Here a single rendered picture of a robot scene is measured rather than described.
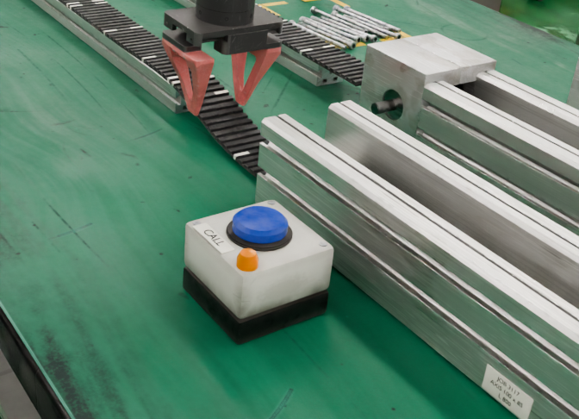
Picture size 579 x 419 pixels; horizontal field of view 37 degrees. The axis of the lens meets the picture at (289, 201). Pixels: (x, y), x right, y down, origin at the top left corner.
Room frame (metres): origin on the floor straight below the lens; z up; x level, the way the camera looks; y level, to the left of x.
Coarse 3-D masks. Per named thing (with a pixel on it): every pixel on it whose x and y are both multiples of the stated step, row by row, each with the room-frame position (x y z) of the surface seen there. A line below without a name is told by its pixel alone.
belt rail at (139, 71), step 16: (32, 0) 1.18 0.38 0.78; (48, 0) 1.13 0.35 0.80; (64, 16) 1.09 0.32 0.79; (80, 32) 1.05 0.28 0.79; (96, 32) 1.01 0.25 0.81; (96, 48) 1.01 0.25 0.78; (112, 48) 0.98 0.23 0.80; (128, 64) 0.96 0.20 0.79; (144, 64) 0.91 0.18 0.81; (144, 80) 0.91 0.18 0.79; (160, 80) 0.88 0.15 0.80; (160, 96) 0.88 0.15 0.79; (176, 96) 0.86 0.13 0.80; (176, 112) 0.86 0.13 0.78
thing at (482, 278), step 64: (384, 128) 0.69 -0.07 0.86; (256, 192) 0.68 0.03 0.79; (320, 192) 0.61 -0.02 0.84; (384, 192) 0.57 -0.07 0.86; (448, 192) 0.60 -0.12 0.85; (384, 256) 0.55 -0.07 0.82; (448, 256) 0.50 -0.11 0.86; (512, 256) 0.55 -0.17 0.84; (576, 256) 0.51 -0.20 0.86; (448, 320) 0.50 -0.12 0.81; (512, 320) 0.47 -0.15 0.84; (576, 320) 0.44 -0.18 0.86; (512, 384) 0.44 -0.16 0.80; (576, 384) 0.41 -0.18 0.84
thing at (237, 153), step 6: (252, 144) 0.78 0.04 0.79; (258, 144) 0.79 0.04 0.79; (228, 150) 0.77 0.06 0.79; (234, 150) 0.77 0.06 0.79; (240, 150) 0.77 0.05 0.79; (246, 150) 0.77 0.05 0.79; (252, 150) 0.77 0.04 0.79; (258, 150) 0.77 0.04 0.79; (234, 156) 0.76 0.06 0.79; (240, 156) 0.76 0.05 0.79; (246, 156) 0.76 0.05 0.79
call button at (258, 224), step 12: (240, 216) 0.54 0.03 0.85; (252, 216) 0.54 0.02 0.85; (264, 216) 0.54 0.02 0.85; (276, 216) 0.54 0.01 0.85; (240, 228) 0.52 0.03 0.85; (252, 228) 0.52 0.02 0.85; (264, 228) 0.52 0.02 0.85; (276, 228) 0.53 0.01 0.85; (252, 240) 0.52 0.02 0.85; (264, 240) 0.52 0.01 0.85; (276, 240) 0.52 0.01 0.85
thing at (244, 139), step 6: (246, 132) 0.80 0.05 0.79; (252, 132) 0.81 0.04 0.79; (258, 132) 0.81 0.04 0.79; (222, 138) 0.78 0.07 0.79; (228, 138) 0.79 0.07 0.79; (234, 138) 0.79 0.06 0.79; (240, 138) 0.79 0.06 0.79; (246, 138) 0.80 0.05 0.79; (252, 138) 0.80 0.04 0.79; (258, 138) 0.80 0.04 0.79; (264, 138) 0.80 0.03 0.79; (222, 144) 0.78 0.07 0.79; (228, 144) 0.78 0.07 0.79; (234, 144) 0.78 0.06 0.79; (240, 144) 0.78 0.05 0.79; (246, 144) 0.79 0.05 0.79
